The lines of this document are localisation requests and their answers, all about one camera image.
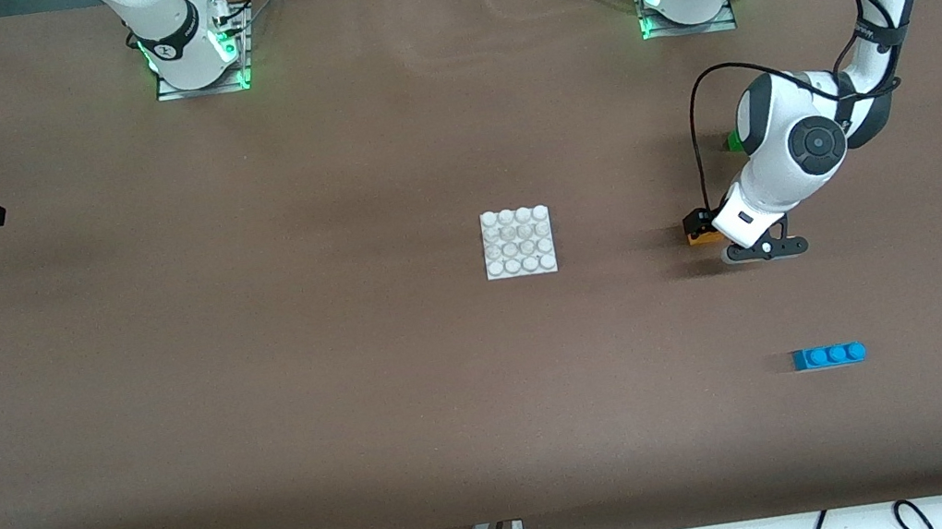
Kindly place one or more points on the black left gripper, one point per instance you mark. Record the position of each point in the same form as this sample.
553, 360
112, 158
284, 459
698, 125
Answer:
697, 223

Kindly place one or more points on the yellow two-stud block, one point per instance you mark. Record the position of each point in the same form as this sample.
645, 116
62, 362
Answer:
703, 239

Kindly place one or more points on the white studded base plate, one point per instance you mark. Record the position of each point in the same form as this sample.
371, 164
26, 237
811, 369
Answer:
519, 243

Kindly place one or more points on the green two-stud block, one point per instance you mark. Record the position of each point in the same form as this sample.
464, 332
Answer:
734, 141

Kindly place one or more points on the blue three-stud block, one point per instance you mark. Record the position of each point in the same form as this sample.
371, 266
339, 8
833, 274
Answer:
828, 357

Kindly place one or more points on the brown table cover sheet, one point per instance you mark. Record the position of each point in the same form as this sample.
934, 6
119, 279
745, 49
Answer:
454, 398

